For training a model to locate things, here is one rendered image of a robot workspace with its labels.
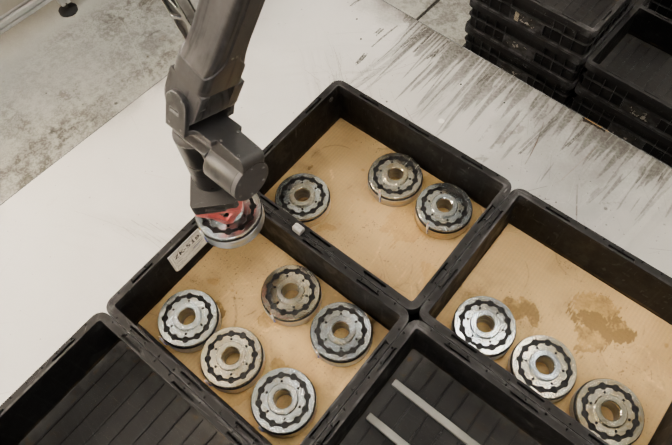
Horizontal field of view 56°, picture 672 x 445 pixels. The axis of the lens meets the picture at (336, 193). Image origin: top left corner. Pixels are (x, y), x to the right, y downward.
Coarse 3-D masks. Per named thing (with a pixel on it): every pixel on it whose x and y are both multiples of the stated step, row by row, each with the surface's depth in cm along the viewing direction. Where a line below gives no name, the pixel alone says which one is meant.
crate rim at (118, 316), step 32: (192, 224) 110; (288, 224) 108; (160, 256) 106; (320, 256) 105; (128, 288) 104; (128, 320) 101; (160, 352) 98; (384, 352) 96; (192, 384) 95; (352, 384) 94; (224, 416) 93
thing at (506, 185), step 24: (360, 96) 121; (408, 120) 118; (480, 168) 113; (504, 192) 109; (288, 216) 109; (480, 216) 107; (312, 240) 106; (384, 288) 101; (432, 288) 101; (408, 312) 101
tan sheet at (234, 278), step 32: (224, 256) 117; (256, 256) 116; (288, 256) 116; (192, 288) 114; (224, 288) 114; (256, 288) 113; (192, 320) 111; (224, 320) 110; (256, 320) 110; (288, 352) 107; (320, 384) 104; (320, 416) 102
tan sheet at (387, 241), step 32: (352, 128) 130; (320, 160) 126; (352, 160) 126; (352, 192) 122; (320, 224) 119; (352, 224) 119; (384, 224) 118; (416, 224) 118; (352, 256) 116; (384, 256) 115; (416, 256) 115; (416, 288) 112
